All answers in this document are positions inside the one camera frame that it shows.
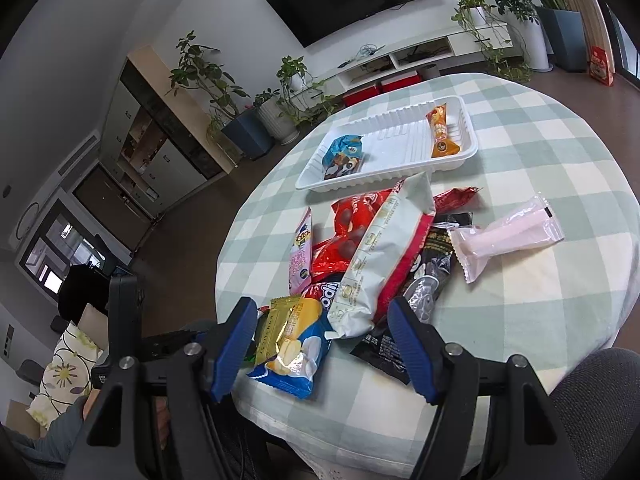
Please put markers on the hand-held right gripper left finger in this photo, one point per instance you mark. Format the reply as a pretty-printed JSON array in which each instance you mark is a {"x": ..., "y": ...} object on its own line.
[{"x": 232, "y": 355}]

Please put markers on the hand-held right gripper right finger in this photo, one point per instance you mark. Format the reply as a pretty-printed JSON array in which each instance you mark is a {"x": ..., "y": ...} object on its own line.
[{"x": 411, "y": 355}]

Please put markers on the yellow gold snack packet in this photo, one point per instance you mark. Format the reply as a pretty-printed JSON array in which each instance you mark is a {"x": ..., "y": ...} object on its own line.
[{"x": 285, "y": 330}]

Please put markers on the blue white snack packet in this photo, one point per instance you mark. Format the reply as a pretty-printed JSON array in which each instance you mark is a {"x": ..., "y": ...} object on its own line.
[{"x": 320, "y": 325}]

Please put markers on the large white green snack packet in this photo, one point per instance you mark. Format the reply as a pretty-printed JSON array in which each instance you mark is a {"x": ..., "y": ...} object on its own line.
[{"x": 380, "y": 250}]

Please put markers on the black gold snack packet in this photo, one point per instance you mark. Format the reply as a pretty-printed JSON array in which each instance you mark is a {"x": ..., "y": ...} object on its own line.
[{"x": 437, "y": 247}]

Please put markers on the pink cartoon snack packet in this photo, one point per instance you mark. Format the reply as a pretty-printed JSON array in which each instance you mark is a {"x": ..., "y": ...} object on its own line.
[{"x": 300, "y": 260}]

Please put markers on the red chocolate snack packet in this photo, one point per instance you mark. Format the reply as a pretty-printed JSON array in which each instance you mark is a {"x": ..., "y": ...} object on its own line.
[{"x": 345, "y": 240}]

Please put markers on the long pale pink snack packet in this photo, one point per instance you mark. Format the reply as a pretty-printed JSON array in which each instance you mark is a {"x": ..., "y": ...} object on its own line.
[{"x": 500, "y": 240}]

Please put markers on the dark red patterned snack packet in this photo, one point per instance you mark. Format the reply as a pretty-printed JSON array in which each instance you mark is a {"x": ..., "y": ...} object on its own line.
[{"x": 455, "y": 197}]

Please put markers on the white plastic tray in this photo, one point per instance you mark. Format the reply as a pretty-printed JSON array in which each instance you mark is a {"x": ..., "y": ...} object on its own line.
[{"x": 395, "y": 135}]

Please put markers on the person's left forearm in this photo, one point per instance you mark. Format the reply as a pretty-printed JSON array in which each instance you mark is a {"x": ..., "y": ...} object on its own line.
[{"x": 55, "y": 435}]

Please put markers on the person's left hand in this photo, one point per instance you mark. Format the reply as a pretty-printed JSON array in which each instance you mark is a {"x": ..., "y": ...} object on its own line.
[{"x": 90, "y": 407}]

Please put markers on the dark chair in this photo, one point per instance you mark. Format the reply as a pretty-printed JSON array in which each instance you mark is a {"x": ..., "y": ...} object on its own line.
[{"x": 80, "y": 290}]

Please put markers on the floral pillow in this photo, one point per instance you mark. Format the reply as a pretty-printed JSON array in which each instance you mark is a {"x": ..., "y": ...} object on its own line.
[{"x": 65, "y": 365}]

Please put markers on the wooden display cabinet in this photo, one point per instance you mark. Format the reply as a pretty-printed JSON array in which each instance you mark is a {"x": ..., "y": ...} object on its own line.
[{"x": 165, "y": 130}]

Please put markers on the grey fabric chair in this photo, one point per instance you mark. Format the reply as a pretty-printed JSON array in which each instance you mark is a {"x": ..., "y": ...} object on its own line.
[{"x": 600, "y": 400}]

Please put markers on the blue cartoon snack packet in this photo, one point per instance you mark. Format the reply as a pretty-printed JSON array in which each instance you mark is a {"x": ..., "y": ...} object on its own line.
[{"x": 342, "y": 155}]

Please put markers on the tall plant in blue planter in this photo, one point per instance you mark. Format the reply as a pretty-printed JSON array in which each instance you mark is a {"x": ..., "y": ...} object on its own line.
[{"x": 245, "y": 132}]

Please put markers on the orange snack packet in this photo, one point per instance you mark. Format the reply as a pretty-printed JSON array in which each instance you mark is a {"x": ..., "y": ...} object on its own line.
[{"x": 442, "y": 132}]

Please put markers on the plant in white ribbed pot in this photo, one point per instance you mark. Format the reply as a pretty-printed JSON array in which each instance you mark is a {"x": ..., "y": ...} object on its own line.
[{"x": 275, "y": 120}]

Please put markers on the green white checkered tablecloth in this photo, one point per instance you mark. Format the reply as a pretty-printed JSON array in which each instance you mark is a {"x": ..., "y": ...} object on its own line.
[{"x": 550, "y": 160}]

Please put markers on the red storage box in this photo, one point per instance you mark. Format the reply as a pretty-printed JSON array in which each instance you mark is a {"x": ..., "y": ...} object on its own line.
[
  {"x": 399, "y": 82},
  {"x": 362, "y": 95}
]

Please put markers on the trailing plant in white pot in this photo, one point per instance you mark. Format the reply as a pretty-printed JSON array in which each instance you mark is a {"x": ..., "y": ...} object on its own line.
[
  {"x": 296, "y": 80},
  {"x": 477, "y": 16}
]

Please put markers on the white television cabinet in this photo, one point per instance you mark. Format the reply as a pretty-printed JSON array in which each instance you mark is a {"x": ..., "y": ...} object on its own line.
[{"x": 430, "y": 42}]

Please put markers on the leafy plant in white planter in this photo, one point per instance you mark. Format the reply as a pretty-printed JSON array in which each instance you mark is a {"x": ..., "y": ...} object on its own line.
[{"x": 530, "y": 40}]

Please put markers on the red bag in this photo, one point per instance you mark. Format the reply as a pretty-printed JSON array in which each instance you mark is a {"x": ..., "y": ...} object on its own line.
[{"x": 601, "y": 66}]

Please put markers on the tall plant in grey planter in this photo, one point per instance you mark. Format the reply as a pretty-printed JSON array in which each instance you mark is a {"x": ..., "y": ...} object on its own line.
[{"x": 562, "y": 35}]

